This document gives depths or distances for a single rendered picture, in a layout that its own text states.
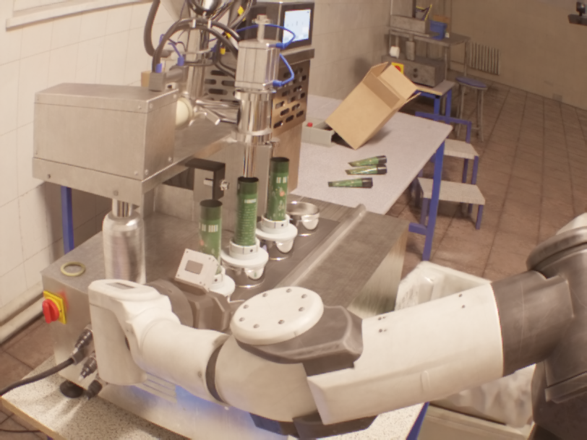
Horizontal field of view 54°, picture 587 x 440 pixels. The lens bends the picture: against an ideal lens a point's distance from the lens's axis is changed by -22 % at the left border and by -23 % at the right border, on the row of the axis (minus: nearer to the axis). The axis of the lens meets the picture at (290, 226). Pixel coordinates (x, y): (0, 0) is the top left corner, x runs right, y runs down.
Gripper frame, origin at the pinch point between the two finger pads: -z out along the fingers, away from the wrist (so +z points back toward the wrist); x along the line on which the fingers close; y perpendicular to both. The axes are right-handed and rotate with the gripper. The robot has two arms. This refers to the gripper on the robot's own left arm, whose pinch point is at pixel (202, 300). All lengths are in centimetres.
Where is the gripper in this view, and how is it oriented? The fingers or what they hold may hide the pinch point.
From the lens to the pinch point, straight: 98.5
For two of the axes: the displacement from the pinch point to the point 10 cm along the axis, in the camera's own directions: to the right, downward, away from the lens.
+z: -3.6, 0.9, -9.3
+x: 9.2, 2.2, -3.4
